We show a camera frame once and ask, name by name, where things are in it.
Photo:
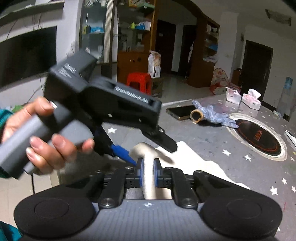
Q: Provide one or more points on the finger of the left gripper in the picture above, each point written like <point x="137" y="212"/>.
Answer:
<point x="123" y="154"/>
<point x="159" y="137"/>

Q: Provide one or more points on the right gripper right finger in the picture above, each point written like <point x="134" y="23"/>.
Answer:
<point x="175" y="180"/>

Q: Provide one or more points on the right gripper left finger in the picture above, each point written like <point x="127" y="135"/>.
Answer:
<point x="123" y="183"/>

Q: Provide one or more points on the cream sweater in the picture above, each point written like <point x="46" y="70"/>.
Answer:
<point x="184" y="159"/>

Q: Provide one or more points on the left bare hand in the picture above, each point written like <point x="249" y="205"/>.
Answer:
<point x="44" y="157"/>

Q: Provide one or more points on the black smartphone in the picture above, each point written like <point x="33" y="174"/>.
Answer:
<point x="181" y="112"/>

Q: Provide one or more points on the red plastic stool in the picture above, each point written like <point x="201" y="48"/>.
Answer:
<point x="140" y="81"/>

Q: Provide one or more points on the blue knit work glove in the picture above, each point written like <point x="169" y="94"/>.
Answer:
<point x="202" y="113"/>

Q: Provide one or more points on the white paper carton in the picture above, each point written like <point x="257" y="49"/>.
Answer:
<point x="154" y="64"/>

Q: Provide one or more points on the teal jacket left sleeve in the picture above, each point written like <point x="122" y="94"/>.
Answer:
<point x="5" y="115"/>

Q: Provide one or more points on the wooden display shelf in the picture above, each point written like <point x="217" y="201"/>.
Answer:
<point x="119" y="34"/>

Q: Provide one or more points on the spotted play tent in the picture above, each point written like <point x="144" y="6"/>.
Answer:
<point x="220" y="83"/>

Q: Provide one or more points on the small white tissue box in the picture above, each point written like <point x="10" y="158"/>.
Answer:
<point x="233" y="96"/>

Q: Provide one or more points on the round induction cooktop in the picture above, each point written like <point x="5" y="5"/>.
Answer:
<point x="259" y="137"/>

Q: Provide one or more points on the pink white tissue box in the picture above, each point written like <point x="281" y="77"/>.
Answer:
<point x="251" y="99"/>

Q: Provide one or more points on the white remote control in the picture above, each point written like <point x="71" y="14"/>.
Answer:
<point x="291" y="137"/>

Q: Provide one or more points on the water dispenser with bottle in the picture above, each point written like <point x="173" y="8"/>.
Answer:
<point x="285" y="101"/>

